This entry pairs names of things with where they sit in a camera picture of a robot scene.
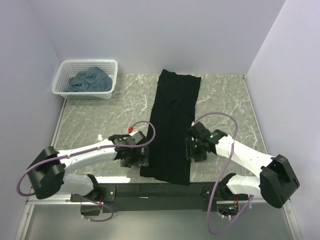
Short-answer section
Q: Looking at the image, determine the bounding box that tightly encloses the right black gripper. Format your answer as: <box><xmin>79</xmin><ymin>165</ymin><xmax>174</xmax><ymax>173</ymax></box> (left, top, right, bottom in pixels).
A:
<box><xmin>185</xmin><ymin>137</ymin><xmax>208</xmax><ymax>163</ymax></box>

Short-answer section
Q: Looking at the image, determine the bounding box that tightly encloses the white plastic laundry basket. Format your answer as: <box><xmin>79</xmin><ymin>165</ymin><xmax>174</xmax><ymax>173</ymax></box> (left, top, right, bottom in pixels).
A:
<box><xmin>51</xmin><ymin>59</ymin><xmax>118</xmax><ymax>100</ymax></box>

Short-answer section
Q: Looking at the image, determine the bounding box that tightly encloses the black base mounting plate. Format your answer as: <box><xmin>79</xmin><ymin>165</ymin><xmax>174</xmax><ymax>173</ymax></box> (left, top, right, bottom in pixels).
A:
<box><xmin>69</xmin><ymin>182</ymin><xmax>250</xmax><ymax>217</ymax></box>

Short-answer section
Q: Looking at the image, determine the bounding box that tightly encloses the black t shirt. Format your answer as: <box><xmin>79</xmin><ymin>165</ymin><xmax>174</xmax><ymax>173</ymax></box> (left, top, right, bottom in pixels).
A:
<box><xmin>140</xmin><ymin>69</ymin><xmax>201</xmax><ymax>186</ymax></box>

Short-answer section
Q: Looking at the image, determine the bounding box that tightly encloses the grey blue t shirt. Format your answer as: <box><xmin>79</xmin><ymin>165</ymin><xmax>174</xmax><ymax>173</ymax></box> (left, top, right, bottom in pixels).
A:
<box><xmin>64</xmin><ymin>66</ymin><xmax>113</xmax><ymax>93</ymax></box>

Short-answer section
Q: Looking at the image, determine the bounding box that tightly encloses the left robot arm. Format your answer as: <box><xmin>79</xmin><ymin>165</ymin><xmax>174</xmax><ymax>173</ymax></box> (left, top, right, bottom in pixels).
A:
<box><xmin>27</xmin><ymin>131</ymin><xmax>148</xmax><ymax>201</ymax></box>

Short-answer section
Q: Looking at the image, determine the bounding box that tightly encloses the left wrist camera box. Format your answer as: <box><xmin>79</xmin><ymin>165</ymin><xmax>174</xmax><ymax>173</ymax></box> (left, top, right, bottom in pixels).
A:
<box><xmin>128</xmin><ymin>126</ymin><xmax>139</xmax><ymax>134</ymax></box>

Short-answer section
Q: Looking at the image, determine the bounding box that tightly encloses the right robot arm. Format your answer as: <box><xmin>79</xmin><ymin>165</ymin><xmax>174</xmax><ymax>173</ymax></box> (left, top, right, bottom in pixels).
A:
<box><xmin>186</xmin><ymin>122</ymin><xmax>300</xmax><ymax>209</ymax></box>

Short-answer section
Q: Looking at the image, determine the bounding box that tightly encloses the aluminium rail frame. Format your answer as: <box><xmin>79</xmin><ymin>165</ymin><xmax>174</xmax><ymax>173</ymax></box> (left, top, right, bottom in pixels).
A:
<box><xmin>14</xmin><ymin>99</ymin><xmax>305</xmax><ymax>240</ymax></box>

